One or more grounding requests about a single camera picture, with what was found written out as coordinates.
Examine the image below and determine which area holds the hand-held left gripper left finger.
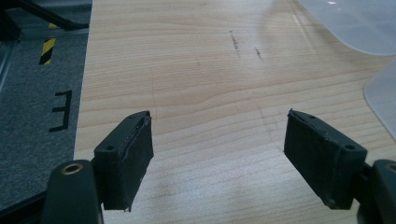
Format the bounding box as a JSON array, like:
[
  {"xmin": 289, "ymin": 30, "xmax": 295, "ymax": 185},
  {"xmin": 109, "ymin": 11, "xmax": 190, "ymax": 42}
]
[{"xmin": 92, "ymin": 110, "xmax": 155, "ymax": 213}]

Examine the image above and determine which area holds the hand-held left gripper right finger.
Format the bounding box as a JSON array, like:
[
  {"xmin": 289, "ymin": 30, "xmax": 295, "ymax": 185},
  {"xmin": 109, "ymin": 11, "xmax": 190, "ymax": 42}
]
[{"xmin": 283, "ymin": 108, "xmax": 369, "ymax": 210}]

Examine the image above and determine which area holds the black tape floor marking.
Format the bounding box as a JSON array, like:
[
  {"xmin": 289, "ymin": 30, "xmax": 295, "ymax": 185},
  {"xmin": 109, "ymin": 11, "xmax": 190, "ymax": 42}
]
[{"xmin": 49, "ymin": 90, "xmax": 73, "ymax": 133}]

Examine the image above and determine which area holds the translucent plastic sheet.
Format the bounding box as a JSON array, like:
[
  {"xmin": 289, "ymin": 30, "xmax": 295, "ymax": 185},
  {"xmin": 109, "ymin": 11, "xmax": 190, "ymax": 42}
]
[
  {"xmin": 297, "ymin": 0, "xmax": 396, "ymax": 57},
  {"xmin": 363, "ymin": 59, "xmax": 396, "ymax": 141}
]

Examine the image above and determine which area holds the yellow black hazard tape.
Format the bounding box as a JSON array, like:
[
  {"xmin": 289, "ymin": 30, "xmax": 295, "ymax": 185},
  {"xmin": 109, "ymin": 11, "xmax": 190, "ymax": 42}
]
[{"xmin": 38, "ymin": 21, "xmax": 59, "ymax": 65}]

